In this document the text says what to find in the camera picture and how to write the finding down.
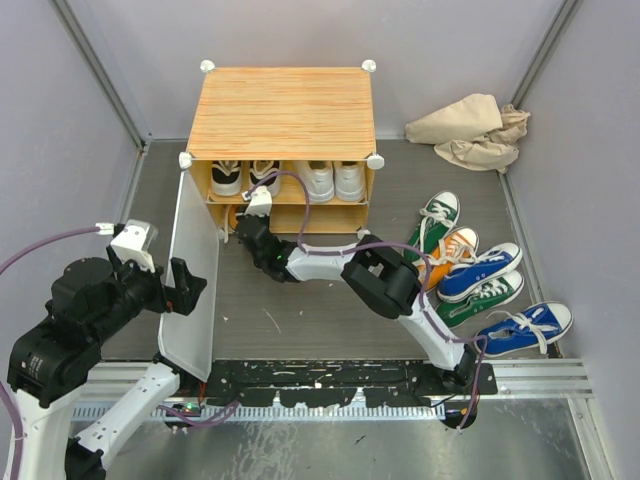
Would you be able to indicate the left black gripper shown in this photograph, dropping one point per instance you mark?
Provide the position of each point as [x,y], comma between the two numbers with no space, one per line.
[186,291]

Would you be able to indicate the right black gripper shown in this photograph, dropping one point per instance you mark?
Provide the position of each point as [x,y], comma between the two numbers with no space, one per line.
[263,219]

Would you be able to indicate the orange sneaker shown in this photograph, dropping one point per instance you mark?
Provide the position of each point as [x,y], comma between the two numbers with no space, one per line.
[458,247]
[232,213]

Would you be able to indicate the white cabinet door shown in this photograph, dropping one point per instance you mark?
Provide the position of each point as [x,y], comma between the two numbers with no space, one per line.
[185,335]

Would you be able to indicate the black white sneaker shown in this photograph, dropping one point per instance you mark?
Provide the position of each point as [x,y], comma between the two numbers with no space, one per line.
[265,170]
[226,178]

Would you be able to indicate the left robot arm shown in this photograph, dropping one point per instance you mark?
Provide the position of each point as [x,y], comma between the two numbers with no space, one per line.
[92,300]

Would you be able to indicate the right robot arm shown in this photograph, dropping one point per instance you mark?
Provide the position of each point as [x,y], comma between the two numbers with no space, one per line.
[386,282]

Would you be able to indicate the wooden shoe cabinet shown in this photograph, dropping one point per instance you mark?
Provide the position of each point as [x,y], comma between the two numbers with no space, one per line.
[286,114]

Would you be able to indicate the green sneaker upper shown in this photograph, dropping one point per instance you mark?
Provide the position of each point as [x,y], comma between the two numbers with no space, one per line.
[438,217]

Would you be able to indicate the green sneaker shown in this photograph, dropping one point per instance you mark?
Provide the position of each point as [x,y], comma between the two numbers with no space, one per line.
[438,217]
[496,292]

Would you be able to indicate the blue sneaker upper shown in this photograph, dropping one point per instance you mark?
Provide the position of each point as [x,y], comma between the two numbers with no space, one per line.
[462,279]

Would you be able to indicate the blue sneaker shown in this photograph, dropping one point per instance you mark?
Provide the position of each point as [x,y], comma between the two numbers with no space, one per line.
[462,279]
[536,327]

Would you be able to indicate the beige cloth bag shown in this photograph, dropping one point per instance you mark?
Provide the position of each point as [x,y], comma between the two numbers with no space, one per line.
[474,133]

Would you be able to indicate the green sneaker lower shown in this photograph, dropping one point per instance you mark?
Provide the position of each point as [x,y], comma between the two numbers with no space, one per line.
[496,292]

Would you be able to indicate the blue sneaker lower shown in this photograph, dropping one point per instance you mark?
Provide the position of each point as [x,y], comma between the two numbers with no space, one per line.
[536,327]

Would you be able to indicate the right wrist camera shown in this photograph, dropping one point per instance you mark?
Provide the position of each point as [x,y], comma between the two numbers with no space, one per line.
[260,202]

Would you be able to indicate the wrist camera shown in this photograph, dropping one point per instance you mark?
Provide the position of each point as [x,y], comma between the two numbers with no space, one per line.
[260,202]
[133,243]

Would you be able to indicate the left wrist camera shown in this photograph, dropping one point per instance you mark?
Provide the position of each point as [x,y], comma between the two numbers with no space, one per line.
[133,243]

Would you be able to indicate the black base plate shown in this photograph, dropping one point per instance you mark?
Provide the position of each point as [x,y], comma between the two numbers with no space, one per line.
[393,383]

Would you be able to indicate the white cable tray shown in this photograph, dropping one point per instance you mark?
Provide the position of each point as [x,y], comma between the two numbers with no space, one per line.
[90,412]

